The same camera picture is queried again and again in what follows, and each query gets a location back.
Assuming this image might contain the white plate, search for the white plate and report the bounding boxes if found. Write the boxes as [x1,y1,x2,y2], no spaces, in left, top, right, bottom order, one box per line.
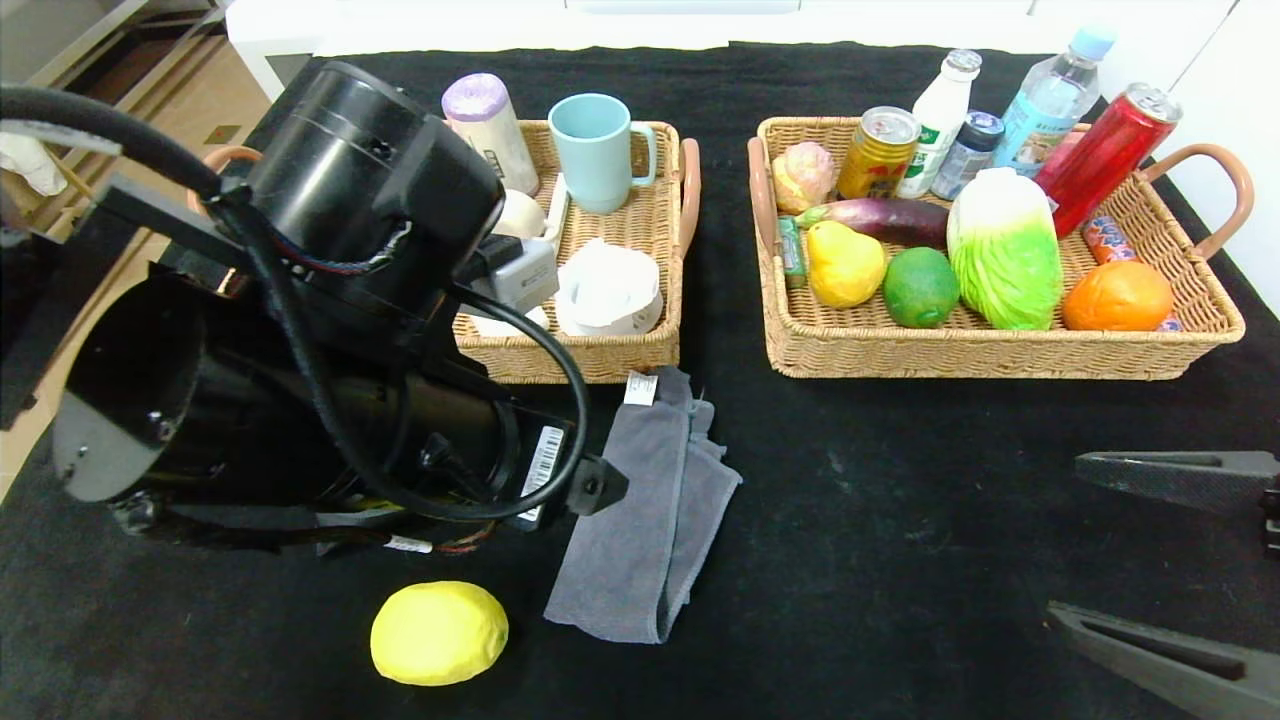
[553,238,665,338]

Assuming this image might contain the yellow pear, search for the yellow pear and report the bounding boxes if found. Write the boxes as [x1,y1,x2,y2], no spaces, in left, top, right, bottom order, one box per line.
[806,220,888,309]

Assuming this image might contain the green white napa cabbage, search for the green white napa cabbage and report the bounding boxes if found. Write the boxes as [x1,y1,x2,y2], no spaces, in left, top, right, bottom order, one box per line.
[945,167,1064,332]

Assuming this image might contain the grey folded towel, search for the grey folded towel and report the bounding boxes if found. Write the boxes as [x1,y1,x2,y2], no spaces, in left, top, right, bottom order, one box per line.
[544,366,744,645]

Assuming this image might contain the small green candy pack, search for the small green candy pack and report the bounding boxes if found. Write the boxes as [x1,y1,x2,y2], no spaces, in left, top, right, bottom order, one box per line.
[777,217,809,291]

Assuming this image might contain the small cream cup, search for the small cream cup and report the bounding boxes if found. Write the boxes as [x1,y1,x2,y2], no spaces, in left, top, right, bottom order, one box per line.
[505,190,549,239]

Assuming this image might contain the teal mug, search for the teal mug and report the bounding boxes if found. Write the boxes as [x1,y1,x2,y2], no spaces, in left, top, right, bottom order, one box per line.
[547,92,658,215]

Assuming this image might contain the beige tumbler purple lid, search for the beige tumbler purple lid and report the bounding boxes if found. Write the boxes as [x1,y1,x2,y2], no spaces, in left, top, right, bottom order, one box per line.
[441,72,540,197]

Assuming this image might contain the purple eggplant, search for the purple eggplant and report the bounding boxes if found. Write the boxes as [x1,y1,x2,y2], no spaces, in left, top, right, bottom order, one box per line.
[796,197,951,251]

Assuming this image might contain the green lime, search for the green lime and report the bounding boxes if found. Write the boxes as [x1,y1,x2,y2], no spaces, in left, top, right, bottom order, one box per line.
[882,246,963,329]

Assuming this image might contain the gold drink can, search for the gold drink can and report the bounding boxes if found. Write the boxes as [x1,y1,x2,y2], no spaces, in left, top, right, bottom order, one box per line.
[836,107,921,204]

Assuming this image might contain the black tablecloth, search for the black tablecloth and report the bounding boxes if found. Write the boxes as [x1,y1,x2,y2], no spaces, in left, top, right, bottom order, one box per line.
[0,45,1280,720]

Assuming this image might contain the yellow lemon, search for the yellow lemon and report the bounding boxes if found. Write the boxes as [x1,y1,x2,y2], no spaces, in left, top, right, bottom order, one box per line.
[370,581,510,687]

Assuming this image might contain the small blue lid bottle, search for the small blue lid bottle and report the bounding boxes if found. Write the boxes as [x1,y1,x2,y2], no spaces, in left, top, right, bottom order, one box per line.
[929,112,1004,203]

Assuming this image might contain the white milk bottle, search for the white milk bottle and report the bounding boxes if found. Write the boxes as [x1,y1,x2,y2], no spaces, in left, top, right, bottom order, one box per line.
[893,50,982,200]

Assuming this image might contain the pink snack packet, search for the pink snack packet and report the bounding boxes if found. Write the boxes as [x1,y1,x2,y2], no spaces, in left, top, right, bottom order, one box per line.
[1040,131,1081,176]

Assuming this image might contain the orange fruit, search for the orange fruit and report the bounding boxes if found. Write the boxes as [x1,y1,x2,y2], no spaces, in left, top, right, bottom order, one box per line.
[1062,261,1174,333]

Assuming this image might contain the orange blue candy roll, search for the orange blue candy roll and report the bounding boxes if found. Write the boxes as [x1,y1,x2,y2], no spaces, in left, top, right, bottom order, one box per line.
[1080,215,1183,334]

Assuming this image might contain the clear water bottle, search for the clear water bottle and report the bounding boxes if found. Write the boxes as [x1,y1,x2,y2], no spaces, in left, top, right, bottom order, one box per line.
[985,26,1115,186]

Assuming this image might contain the white table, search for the white table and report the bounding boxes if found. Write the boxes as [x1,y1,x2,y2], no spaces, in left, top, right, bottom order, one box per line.
[226,0,1061,106]

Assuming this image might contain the red drink can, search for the red drink can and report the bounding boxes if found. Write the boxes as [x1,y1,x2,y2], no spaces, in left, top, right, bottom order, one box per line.
[1035,84,1182,239]

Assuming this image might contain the beige framed wooden bench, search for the beige framed wooden bench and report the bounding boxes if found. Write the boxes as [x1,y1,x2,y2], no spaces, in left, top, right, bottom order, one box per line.
[0,0,233,161]

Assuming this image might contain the gold metal rack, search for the gold metal rack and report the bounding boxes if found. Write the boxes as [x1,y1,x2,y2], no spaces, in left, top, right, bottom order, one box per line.
[40,150,121,241]

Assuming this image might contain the white hanging cloth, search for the white hanging cloth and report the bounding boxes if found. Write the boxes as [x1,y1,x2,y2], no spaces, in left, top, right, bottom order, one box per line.
[0,130,66,196]

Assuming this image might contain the wicker basket brown handles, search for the wicker basket brown handles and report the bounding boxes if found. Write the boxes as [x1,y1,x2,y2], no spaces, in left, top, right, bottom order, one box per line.
[188,120,702,386]
[747,116,1253,380]

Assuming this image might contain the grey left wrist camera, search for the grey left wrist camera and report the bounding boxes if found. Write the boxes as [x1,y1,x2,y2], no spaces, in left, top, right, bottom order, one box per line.
[470,235,561,313]

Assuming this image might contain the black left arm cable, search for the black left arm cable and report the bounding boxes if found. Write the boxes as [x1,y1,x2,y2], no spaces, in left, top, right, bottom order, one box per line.
[0,85,591,523]

